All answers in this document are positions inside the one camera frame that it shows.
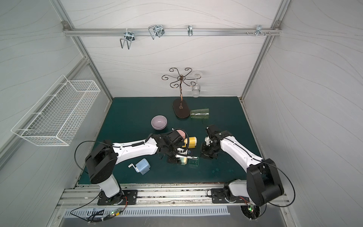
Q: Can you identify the green pencil sharpener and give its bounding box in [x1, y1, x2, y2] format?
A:
[177, 157, 188, 166]

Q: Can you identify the green clear tray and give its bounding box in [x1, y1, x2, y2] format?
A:
[188, 157, 199, 168]

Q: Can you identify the yellow pencil sharpener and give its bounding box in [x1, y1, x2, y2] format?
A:
[182, 137, 197, 148]

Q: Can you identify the pink pencil sharpener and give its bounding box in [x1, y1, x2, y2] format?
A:
[177, 130, 187, 139]

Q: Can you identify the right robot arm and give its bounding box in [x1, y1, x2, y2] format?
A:
[201, 125, 285, 207]

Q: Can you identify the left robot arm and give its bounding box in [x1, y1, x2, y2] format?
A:
[84, 128, 190, 205]

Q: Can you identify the blue pencil sharpener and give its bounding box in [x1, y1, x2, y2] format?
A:
[128, 159, 150, 175]

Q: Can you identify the purple bowl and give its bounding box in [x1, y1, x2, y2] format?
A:
[151, 115, 167, 131]

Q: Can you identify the copper wine glass stand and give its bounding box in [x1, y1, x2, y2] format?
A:
[161, 67, 201, 119]

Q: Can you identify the white vent grille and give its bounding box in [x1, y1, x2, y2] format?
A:
[63, 206, 230, 218]

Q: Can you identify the clear hanging wine glass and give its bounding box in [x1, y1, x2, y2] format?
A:
[192, 72, 201, 98]

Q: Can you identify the black round fan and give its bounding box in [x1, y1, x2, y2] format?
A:
[241, 205, 261, 221]

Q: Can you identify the metal double hook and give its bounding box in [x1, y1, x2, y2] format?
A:
[120, 31, 135, 49]

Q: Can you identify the metal clamp hook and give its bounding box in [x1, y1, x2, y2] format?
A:
[246, 25, 271, 37]

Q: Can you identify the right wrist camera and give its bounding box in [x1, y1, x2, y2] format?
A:
[205, 136, 211, 146]

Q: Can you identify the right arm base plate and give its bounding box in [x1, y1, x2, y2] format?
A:
[207, 187, 250, 204]

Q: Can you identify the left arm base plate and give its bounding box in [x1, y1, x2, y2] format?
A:
[97, 190, 138, 206]

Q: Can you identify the white wire basket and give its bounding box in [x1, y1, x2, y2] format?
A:
[11, 75, 100, 147]

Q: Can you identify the small metal ring hook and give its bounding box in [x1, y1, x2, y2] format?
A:
[187, 25, 193, 37]

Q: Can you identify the metal wire hook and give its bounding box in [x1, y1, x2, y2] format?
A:
[148, 25, 165, 40]

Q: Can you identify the aluminium top rail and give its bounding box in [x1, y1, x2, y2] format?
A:
[63, 27, 282, 37]

